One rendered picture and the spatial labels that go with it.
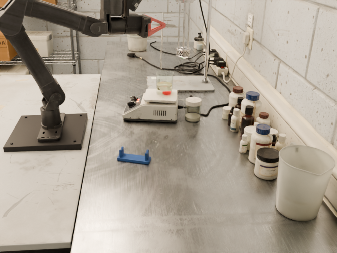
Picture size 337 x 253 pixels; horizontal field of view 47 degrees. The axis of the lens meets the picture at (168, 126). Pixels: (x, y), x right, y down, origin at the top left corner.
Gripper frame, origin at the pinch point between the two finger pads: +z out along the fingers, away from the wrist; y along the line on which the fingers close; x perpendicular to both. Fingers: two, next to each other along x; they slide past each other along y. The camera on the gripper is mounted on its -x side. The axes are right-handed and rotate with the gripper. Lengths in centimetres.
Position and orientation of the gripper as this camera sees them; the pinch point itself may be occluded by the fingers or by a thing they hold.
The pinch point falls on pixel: (163, 24)
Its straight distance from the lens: 139.6
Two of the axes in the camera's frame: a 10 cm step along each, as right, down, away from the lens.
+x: -0.6, 9.1, 4.1
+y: -4.2, -4.0, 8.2
